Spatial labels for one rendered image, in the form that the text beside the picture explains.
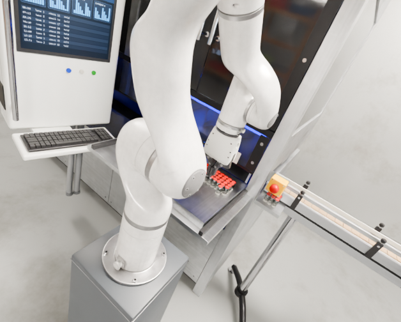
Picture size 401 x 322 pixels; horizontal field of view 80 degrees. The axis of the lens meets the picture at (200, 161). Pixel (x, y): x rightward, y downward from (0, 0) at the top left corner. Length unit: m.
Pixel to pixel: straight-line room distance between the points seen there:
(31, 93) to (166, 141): 1.02
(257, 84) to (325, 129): 2.85
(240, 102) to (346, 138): 2.81
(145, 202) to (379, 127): 3.07
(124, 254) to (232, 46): 0.58
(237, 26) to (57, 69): 1.01
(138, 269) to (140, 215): 0.21
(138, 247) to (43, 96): 0.95
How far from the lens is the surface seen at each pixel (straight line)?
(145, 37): 0.37
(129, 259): 0.72
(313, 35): 1.03
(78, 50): 1.37
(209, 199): 1.05
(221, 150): 0.74
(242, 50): 0.55
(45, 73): 1.37
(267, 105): 0.61
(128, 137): 0.55
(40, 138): 1.34
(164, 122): 0.43
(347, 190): 3.61
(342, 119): 3.38
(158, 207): 0.59
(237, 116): 0.68
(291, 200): 1.26
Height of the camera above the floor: 1.51
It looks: 29 degrees down
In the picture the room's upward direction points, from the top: 20 degrees clockwise
